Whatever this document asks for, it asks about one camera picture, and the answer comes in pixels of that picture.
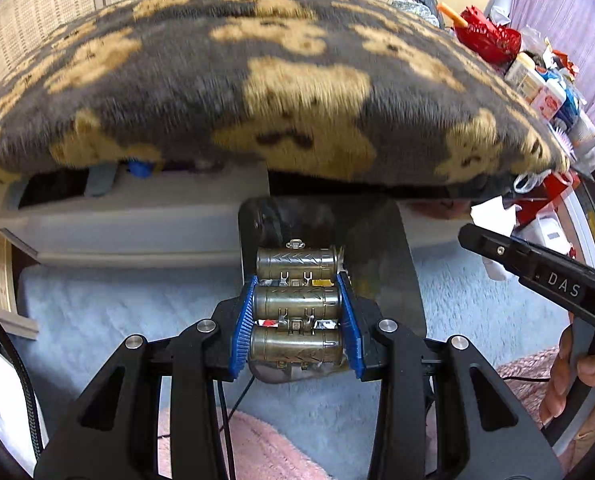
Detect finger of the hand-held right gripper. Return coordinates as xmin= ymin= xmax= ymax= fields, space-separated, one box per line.
xmin=458 ymin=223 xmax=595 ymax=333

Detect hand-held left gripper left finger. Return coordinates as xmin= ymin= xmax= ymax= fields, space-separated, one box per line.
xmin=34 ymin=275 xmax=261 ymax=480

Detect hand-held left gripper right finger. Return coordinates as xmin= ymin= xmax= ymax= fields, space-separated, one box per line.
xmin=336 ymin=271 xmax=564 ymax=480

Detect linked bronze metal cylinders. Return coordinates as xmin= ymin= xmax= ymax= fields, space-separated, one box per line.
xmin=249 ymin=240 xmax=347 ymax=383

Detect person's right hand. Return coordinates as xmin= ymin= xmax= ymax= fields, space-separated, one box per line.
xmin=539 ymin=326 xmax=595 ymax=427

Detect white paper piece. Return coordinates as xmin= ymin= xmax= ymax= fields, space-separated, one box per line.
xmin=471 ymin=196 xmax=519 ymax=232

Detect red gift box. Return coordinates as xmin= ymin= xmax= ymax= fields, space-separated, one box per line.
xmin=515 ymin=170 xmax=577 ymax=226

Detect blue white packet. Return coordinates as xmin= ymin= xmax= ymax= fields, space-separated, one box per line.
xmin=552 ymin=70 xmax=587 ymax=132

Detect white carton red label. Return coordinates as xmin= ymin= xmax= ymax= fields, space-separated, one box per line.
xmin=530 ymin=82 xmax=568 ymax=121

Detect pink fuzzy blanket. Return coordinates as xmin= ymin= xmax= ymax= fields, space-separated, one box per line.
xmin=158 ymin=345 xmax=578 ymax=480

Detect light blue fuzzy rug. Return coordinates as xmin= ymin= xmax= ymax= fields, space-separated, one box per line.
xmin=18 ymin=237 xmax=573 ymax=480

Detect beige carton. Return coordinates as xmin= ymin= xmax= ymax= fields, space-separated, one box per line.
xmin=505 ymin=52 xmax=545 ymax=101

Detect small blue item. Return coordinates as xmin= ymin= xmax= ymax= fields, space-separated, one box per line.
xmin=126 ymin=158 xmax=154 ymax=179

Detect lilac curtain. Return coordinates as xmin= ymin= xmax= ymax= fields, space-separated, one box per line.
xmin=507 ymin=0 xmax=595 ymax=126

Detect red basket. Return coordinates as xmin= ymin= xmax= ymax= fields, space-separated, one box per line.
xmin=460 ymin=5 xmax=522 ymax=65

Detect grey cloth item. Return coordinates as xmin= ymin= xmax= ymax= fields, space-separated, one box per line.
xmin=84 ymin=162 xmax=119 ymax=197

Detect grey bear print blanket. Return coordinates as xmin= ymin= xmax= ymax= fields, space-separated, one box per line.
xmin=0 ymin=0 xmax=571 ymax=192

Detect orange stick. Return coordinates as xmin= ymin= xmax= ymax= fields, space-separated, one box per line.
xmin=436 ymin=2 xmax=469 ymax=29

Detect woven panel wooden cabinet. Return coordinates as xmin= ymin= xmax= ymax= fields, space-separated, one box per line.
xmin=0 ymin=190 xmax=39 ymax=342

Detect white plastic sheet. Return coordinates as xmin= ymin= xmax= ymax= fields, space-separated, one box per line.
xmin=0 ymin=345 xmax=44 ymax=476

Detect thin black cable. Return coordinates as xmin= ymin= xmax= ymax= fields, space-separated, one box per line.
xmin=216 ymin=375 xmax=257 ymax=480

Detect white bed frame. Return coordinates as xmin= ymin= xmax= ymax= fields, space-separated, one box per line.
xmin=0 ymin=160 xmax=473 ymax=268

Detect black corrugated cable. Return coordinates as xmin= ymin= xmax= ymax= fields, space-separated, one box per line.
xmin=0 ymin=265 xmax=43 ymax=461

